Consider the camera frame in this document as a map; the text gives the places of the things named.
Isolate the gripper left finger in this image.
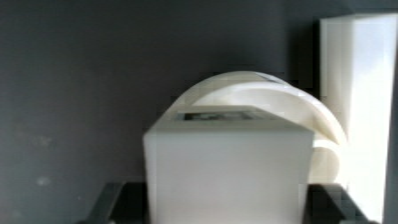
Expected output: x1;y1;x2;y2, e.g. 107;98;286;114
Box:
76;182;148;224

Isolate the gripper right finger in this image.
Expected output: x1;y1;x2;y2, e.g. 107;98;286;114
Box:
306;184;380;224

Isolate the white U-shaped fence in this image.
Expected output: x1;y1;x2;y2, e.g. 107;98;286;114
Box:
320;13;398;222

